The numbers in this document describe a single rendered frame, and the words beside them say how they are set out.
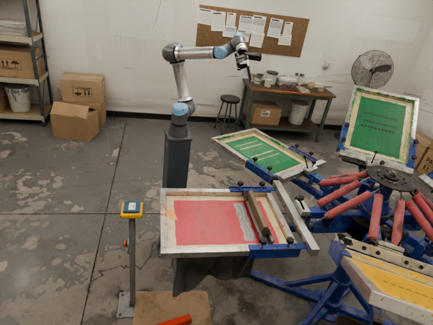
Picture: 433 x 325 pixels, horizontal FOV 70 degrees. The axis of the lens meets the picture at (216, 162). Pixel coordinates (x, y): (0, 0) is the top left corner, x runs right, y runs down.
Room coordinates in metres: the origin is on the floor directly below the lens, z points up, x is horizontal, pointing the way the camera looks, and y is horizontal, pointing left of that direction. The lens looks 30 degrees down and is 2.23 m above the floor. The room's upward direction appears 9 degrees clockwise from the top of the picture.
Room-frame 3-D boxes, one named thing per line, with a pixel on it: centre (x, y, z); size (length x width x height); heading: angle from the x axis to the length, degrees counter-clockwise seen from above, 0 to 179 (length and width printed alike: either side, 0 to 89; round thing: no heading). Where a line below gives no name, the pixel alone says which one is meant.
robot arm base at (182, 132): (2.15, 0.32, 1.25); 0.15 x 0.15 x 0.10
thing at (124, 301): (1.50, 0.48, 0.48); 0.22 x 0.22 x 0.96; 13
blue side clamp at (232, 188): (1.84, -0.27, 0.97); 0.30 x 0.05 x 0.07; 103
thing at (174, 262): (1.44, 0.19, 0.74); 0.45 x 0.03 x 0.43; 13
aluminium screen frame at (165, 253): (1.51, -0.10, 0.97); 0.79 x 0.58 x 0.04; 103
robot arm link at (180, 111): (2.15, 0.32, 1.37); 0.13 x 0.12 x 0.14; 167
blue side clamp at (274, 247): (1.30, -0.40, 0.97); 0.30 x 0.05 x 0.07; 103
